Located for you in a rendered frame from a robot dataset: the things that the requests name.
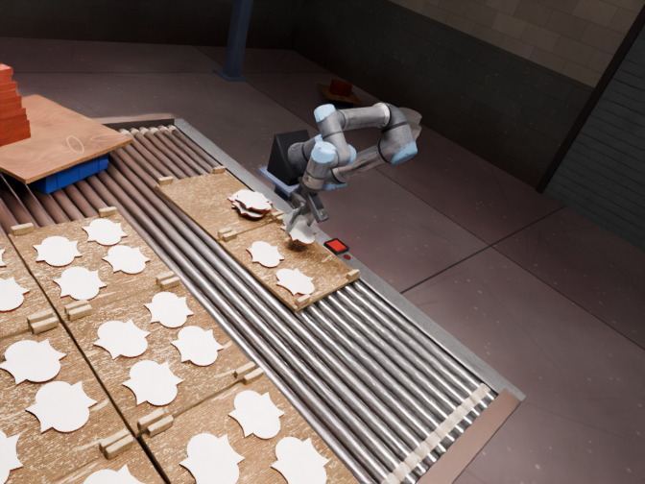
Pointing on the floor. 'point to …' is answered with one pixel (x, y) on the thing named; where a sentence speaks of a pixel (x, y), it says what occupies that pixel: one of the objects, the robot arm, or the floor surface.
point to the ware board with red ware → (340, 93)
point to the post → (241, 12)
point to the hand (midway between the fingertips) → (298, 229)
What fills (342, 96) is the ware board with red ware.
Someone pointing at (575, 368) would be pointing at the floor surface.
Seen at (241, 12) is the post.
